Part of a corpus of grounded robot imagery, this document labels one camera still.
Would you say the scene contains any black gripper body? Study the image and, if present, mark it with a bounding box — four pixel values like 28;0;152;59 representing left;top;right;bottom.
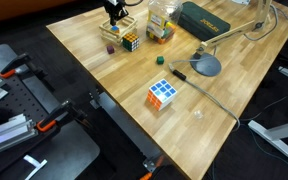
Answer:
103;0;128;14

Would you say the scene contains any medium black Rubik's cube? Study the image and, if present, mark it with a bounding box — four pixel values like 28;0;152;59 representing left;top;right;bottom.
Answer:
121;31;141;53

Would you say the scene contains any green cube block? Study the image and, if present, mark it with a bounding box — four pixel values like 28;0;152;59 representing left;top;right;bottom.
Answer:
156;55;166;66

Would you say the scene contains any large white Rubik's cube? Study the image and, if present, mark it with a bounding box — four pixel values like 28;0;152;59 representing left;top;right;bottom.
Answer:
146;78;179;112

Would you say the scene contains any light wooden crate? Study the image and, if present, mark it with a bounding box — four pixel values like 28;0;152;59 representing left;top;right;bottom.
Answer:
98;15;139;47

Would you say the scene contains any clear container of colourful blocks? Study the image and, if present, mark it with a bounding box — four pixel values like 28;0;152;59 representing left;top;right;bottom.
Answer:
145;0;184;45

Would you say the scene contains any dark green zipped case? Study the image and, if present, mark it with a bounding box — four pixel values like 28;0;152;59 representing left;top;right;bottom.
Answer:
176;1;232;43

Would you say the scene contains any grey round lamp base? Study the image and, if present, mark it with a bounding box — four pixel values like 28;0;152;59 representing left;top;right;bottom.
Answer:
189;53;223;78

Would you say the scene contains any grey metal bar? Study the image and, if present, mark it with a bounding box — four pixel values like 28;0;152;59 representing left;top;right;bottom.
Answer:
89;91;162;173

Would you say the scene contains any black perforated breadboard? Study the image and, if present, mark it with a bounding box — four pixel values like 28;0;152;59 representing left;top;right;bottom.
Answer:
0;71;67;169

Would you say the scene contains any small clear plastic piece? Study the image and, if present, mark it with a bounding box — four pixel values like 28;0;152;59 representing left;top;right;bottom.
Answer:
192;109;205;120

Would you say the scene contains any aluminium extrusion profile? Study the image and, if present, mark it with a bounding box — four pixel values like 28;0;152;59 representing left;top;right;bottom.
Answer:
0;113;39;160

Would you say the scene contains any white tape strip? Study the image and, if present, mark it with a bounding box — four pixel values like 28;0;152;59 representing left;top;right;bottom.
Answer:
22;153;49;180

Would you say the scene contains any grey cable with black ferrite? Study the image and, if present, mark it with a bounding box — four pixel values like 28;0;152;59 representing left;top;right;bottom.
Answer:
167;58;242;132

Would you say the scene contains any grey lamp cable loop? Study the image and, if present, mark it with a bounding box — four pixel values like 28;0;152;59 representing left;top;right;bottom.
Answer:
243;2;288;43

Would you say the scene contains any thin black floor cable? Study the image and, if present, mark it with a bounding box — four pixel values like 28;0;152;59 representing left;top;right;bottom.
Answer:
239;79;288;123

